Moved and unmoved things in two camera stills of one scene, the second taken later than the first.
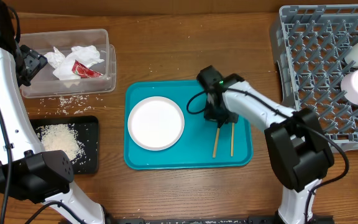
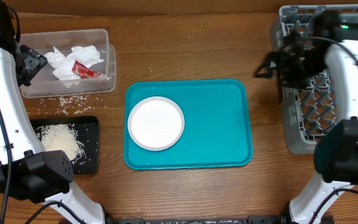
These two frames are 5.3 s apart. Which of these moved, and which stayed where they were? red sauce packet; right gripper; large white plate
Moved: right gripper
Stayed: large white plate; red sauce packet
